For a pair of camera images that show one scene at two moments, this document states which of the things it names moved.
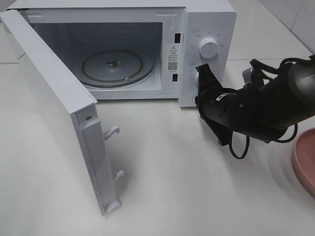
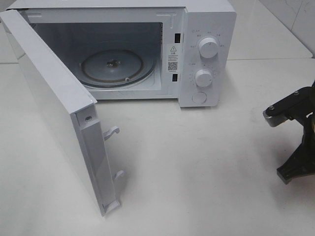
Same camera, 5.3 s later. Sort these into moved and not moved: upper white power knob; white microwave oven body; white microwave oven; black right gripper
Moved: black right gripper
Not moved: upper white power knob; white microwave oven; white microwave oven body
